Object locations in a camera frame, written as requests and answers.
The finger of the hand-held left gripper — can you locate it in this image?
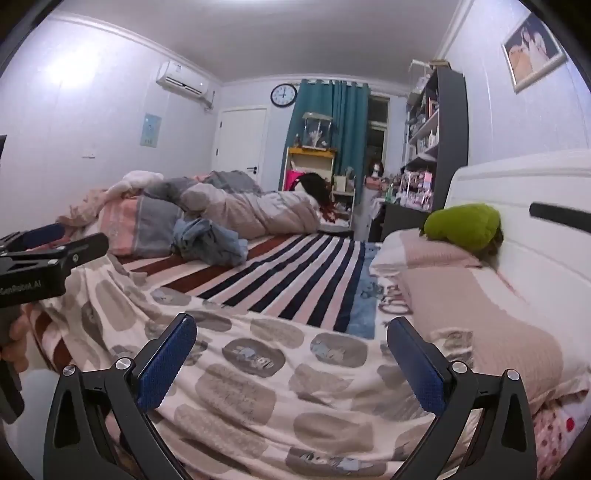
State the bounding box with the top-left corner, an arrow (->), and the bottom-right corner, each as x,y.
0,233 -> 110,278
0,223 -> 66,254

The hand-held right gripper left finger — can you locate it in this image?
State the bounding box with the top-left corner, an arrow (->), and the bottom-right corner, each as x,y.
44,312 -> 198,480

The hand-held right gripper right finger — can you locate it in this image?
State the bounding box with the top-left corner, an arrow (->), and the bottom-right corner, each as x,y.
386,316 -> 539,480

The patterned beige blanket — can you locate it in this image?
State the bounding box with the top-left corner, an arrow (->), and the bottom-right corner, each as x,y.
28,265 -> 467,480

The person's left hand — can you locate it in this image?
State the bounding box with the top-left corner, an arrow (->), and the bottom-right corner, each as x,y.
0,305 -> 35,374

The pink pillow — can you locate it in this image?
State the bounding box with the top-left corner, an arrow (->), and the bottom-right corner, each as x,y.
369,229 -> 591,416

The crumpled blue garment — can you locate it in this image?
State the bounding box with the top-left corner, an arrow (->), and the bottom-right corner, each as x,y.
172,218 -> 247,267

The green plush toy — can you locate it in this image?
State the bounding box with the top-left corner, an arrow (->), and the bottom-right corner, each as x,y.
424,203 -> 504,254

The dotted pink bedsheet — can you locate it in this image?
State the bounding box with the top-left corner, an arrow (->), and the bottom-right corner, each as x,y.
531,397 -> 583,480

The striped fleece blanket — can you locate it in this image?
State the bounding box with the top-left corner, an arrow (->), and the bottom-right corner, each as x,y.
28,233 -> 416,370

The pink and grey quilt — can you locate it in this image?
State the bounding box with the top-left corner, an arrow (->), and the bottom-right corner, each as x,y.
55,171 -> 321,257

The white door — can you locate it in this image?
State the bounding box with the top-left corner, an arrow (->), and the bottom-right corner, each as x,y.
213,107 -> 269,185

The white air conditioner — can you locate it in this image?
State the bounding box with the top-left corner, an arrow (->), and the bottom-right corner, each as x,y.
156,60 -> 217,109

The black plush toy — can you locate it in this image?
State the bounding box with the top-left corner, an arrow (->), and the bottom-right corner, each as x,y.
295,173 -> 335,209

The window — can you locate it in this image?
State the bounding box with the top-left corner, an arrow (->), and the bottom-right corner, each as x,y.
365,95 -> 391,181

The yellow shelf unit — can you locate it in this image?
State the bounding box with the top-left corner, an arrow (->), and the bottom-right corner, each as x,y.
278,147 -> 356,232

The dark bookshelf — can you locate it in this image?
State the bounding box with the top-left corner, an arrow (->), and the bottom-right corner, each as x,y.
401,60 -> 469,208

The glass display case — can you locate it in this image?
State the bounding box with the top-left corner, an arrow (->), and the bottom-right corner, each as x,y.
301,112 -> 334,149

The teal curtain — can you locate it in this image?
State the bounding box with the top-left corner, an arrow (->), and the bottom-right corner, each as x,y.
283,79 -> 371,190

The blue wall poster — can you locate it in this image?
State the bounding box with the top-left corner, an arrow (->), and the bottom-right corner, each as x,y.
141,113 -> 162,148

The round wall clock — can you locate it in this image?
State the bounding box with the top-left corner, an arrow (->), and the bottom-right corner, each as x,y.
270,84 -> 298,108

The framed wall photo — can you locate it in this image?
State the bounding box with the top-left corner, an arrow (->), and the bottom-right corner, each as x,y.
501,14 -> 568,93

